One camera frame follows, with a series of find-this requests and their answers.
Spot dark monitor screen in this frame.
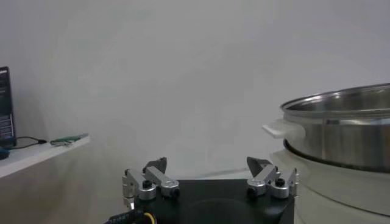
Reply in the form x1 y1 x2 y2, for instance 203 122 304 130
0 66 18 149

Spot cream electric cooker base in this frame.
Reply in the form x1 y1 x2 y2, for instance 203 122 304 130
269 148 390 224

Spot black desk cable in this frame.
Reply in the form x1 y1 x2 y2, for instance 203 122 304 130
8 136 48 150

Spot steel steamer basket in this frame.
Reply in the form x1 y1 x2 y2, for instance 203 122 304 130
261 82 390 173

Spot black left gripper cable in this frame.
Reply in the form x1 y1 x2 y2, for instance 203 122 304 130
103 209 157 224

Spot white side table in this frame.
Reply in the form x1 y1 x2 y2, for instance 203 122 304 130
0 135 91 180

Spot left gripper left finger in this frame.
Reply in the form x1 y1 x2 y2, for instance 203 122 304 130
121 156 181 211

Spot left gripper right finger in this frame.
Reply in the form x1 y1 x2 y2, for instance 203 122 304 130
246 156 300 201

